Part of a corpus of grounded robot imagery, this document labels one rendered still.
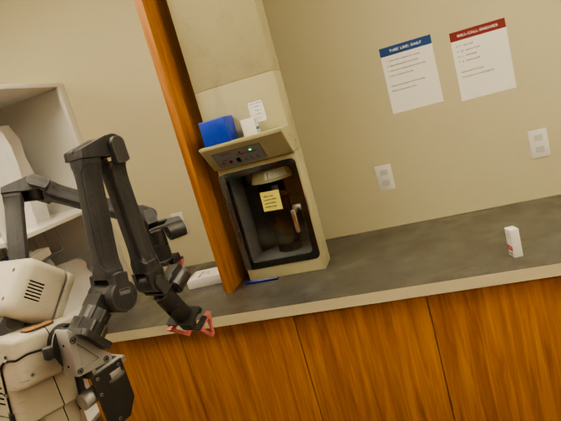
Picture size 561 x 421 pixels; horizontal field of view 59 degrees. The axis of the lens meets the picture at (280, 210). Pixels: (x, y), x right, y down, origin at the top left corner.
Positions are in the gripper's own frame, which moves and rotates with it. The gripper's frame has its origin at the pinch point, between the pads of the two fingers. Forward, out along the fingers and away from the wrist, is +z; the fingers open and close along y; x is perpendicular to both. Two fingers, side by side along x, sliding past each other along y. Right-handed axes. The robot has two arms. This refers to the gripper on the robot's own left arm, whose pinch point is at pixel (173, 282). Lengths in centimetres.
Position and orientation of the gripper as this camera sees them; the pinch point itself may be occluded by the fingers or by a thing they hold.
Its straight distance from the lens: 178.4
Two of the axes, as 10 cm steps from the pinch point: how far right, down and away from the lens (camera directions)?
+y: 2.4, -2.6, 9.4
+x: -9.3, 2.1, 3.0
